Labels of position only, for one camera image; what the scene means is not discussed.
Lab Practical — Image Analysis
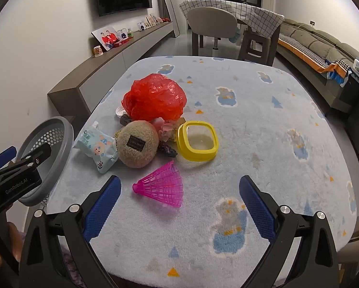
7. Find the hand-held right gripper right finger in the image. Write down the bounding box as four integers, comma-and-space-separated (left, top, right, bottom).
239, 175, 340, 288

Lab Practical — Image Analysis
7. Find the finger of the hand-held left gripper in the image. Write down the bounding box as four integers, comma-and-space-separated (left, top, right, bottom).
0, 146, 18, 174
14, 143, 52, 171

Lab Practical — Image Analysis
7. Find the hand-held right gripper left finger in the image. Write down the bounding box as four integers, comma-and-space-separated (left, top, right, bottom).
19, 175, 122, 288

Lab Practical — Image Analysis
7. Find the grey perforated plastic basket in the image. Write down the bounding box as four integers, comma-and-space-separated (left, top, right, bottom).
16, 116, 75, 207

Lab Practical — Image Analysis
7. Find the light blue wet wipes packet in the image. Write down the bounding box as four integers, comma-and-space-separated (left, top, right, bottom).
73, 121, 120, 174

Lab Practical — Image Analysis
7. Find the pink plastic shuttlecock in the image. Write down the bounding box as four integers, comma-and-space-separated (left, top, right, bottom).
132, 160, 184, 208

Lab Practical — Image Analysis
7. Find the round beige plush pouch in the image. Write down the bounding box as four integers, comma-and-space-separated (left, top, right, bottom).
117, 120, 159, 168

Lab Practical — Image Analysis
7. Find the dark toy figure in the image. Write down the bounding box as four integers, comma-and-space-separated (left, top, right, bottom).
157, 142, 178, 158

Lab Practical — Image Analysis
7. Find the yellow rimmed container lid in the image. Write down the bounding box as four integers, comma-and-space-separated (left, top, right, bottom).
177, 120, 218, 162

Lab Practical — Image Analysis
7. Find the pink snack packet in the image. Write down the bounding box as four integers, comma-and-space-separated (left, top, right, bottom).
113, 117, 186, 143

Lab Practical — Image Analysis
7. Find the red plastic bag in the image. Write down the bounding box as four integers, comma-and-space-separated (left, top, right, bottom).
122, 73, 187, 123

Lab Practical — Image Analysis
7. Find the person's left hand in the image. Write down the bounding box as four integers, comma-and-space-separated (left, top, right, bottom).
0, 220, 23, 276

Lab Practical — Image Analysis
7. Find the purple fleece clothing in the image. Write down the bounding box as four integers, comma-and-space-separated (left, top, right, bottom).
56, 246, 87, 288

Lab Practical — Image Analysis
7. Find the long grey low cabinet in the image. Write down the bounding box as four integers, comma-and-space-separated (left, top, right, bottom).
47, 22, 174, 120

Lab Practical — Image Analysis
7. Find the light blue printed blanket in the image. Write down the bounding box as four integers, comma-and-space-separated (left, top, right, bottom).
46, 55, 358, 288

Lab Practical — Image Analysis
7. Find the large photo print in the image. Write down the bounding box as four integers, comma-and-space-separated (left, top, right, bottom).
91, 27, 120, 51

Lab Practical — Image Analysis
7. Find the black side table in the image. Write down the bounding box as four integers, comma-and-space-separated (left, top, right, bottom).
338, 73, 359, 117

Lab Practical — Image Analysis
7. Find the blue plastic bag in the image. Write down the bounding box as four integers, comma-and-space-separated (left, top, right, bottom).
326, 66, 351, 87

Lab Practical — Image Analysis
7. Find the grey stool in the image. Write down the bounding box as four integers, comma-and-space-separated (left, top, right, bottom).
242, 33, 271, 63

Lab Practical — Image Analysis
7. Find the houndstooth throw with orange edge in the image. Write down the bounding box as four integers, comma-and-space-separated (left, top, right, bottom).
278, 34, 348, 74

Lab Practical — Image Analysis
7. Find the row of small picture frames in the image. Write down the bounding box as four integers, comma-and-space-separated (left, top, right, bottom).
137, 13, 156, 30

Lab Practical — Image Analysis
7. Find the blue bag under table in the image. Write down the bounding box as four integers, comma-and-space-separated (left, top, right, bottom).
227, 28, 243, 44

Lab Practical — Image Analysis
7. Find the olive green sofa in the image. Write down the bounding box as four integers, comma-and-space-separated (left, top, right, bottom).
277, 18, 359, 113

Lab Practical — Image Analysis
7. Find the grey dining chair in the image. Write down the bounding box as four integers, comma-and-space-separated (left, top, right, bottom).
187, 7, 238, 56

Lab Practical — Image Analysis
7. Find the checkered tablecloth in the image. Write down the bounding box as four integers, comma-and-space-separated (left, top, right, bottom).
179, 0, 285, 39

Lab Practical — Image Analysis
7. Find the leaning framed mirror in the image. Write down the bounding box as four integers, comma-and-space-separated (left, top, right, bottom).
156, 0, 180, 38

